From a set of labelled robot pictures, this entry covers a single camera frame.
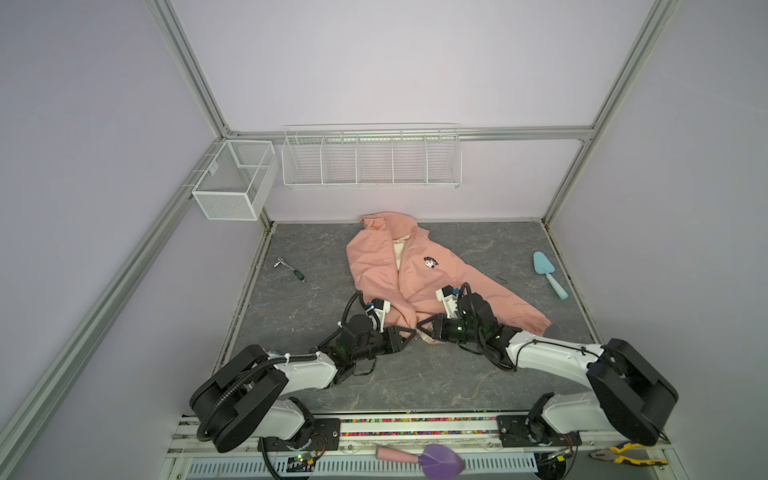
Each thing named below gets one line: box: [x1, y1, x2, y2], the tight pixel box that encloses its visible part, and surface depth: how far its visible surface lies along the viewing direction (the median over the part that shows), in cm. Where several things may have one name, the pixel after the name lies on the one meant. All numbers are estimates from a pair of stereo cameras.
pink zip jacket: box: [346, 211, 551, 345], surface depth 103 cm
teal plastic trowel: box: [533, 251, 569, 300], surface depth 108 cm
